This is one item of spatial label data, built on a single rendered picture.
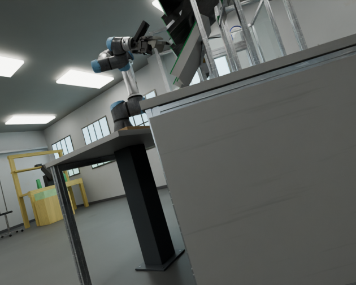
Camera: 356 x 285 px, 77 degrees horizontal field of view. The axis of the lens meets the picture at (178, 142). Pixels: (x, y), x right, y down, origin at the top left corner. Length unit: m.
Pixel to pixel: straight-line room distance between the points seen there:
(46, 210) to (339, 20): 7.21
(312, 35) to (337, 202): 4.25
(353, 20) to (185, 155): 4.47
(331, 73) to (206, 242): 0.63
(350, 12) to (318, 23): 0.43
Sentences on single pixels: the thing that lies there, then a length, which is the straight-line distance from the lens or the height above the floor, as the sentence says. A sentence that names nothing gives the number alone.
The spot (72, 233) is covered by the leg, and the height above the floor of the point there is 0.40.
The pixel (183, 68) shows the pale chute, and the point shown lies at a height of 1.02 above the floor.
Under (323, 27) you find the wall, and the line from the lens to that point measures 4.93.
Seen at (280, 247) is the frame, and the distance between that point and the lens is 0.79.
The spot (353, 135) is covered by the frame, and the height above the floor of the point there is 0.57.
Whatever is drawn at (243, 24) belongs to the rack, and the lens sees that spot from 1.07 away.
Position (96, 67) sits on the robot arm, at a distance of 1.47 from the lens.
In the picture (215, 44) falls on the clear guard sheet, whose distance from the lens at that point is 3.10.
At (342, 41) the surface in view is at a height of 0.85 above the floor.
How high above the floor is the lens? 0.65
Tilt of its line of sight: 4 degrees up
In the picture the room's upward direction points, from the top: 17 degrees counter-clockwise
